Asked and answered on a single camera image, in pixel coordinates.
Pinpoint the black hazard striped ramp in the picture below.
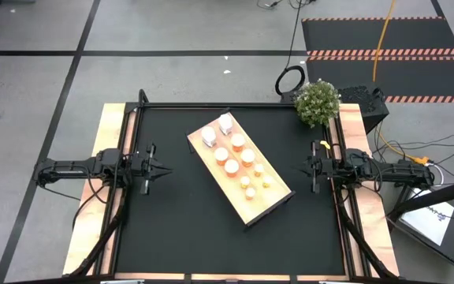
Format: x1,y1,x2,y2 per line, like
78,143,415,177
305,54,454,104
300,16,454,56

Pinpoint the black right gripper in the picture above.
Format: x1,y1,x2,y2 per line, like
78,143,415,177
296,140,344,194

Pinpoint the white paper sheet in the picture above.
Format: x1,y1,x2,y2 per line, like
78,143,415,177
400,183,454,247

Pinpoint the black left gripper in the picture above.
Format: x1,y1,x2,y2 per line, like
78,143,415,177
131,144,173,196

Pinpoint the yellow cable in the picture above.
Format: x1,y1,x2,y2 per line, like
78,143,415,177
371,0,431,166

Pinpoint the black perforated box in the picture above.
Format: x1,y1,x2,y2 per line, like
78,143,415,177
337,84,390,135

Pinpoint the black table frame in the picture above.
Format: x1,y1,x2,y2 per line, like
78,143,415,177
63,88,401,284

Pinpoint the large amber pill bottle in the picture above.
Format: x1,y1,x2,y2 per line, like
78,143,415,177
229,133,247,153
223,159,240,178
240,148,256,168
214,147,230,166

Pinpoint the wooden sorting board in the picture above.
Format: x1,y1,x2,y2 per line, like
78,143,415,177
185,111,296,228

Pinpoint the white labelled medicine bottle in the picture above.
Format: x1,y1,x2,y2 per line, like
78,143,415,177
218,113,234,136
200,125,218,148

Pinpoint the black cable loop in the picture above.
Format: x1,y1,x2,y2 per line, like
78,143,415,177
274,0,307,96

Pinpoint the black floor cable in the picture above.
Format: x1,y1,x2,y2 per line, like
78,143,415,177
256,0,317,11

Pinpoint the potted green plant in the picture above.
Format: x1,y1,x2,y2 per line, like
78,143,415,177
293,78,341,129

